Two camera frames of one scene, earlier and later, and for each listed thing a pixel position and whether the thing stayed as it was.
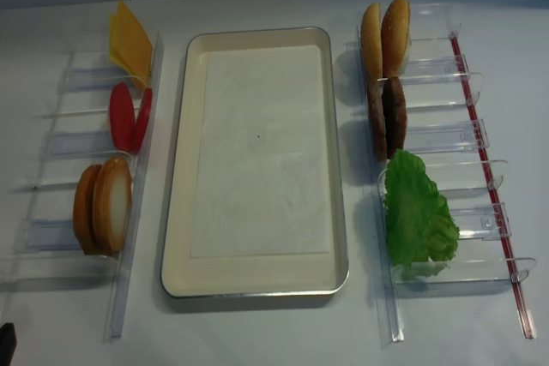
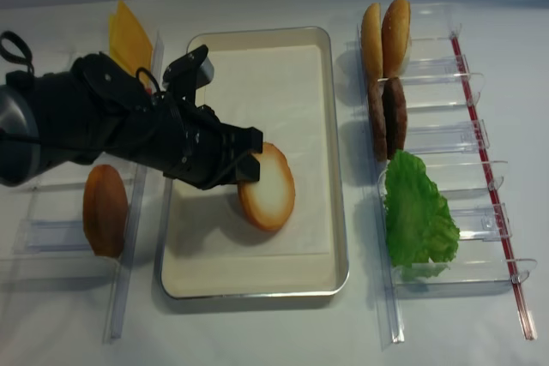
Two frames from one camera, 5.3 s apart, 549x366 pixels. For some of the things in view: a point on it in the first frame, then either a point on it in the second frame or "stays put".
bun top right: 395,36 stays put
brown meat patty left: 377,119 stays put
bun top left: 371,25 stays put
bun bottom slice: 83,209 → 105,210
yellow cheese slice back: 112,38 stays put
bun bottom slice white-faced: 112,202 → 268,204
